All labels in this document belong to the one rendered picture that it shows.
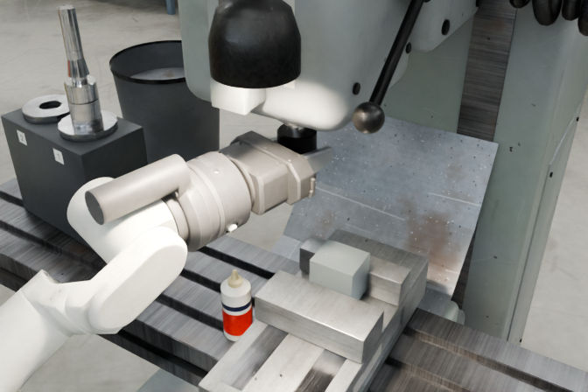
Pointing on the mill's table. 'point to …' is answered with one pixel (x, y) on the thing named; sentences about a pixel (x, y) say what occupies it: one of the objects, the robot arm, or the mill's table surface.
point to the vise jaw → (319, 315)
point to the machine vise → (276, 381)
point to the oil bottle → (236, 305)
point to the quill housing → (311, 30)
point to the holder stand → (66, 155)
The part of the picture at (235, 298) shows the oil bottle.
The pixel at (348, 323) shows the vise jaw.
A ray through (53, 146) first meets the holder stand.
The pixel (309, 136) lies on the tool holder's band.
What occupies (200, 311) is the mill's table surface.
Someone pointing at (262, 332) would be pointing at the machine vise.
